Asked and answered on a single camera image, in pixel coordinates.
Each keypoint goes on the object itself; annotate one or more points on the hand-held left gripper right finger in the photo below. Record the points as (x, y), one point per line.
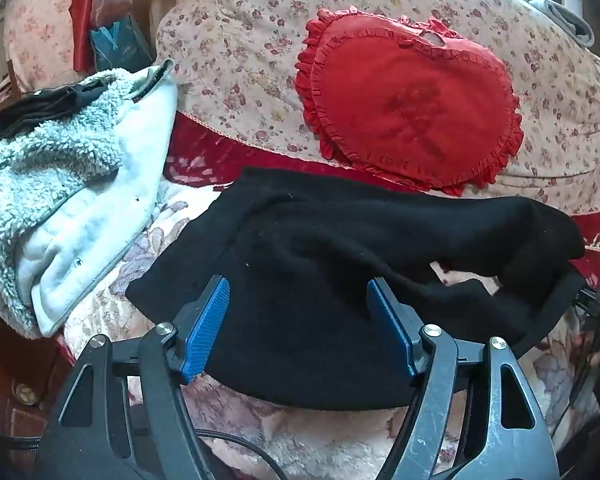
(390, 330)

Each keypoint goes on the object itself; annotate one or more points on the pink floral pillow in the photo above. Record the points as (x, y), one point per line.
(35, 30)

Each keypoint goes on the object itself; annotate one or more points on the pink floral quilt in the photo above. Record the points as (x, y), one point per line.
(250, 60)

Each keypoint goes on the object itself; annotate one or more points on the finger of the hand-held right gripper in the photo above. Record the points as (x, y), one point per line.
(592, 300)

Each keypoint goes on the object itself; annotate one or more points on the black garment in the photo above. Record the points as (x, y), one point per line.
(40, 107)

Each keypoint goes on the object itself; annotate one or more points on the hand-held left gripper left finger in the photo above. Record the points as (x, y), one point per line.
(207, 330)

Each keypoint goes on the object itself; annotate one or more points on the grey folded cloth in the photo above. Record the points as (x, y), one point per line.
(562, 15)

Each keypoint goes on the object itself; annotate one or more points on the red and white plush blanket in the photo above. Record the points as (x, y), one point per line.
(145, 240)

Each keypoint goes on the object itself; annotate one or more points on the red heart-shaped frilled pillow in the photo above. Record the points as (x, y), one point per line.
(410, 100)

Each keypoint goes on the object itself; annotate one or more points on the black pants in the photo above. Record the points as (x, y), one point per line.
(320, 270)

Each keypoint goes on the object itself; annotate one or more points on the light blue fleece-lined jacket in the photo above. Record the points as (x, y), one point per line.
(70, 185)

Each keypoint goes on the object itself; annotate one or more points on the teal bag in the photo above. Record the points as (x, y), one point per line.
(122, 42)

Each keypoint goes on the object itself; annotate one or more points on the brown wooden cabinet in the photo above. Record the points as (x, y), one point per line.
(15, 400)

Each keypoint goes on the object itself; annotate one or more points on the red hanging cloth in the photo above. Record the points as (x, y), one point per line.
(84, 15)

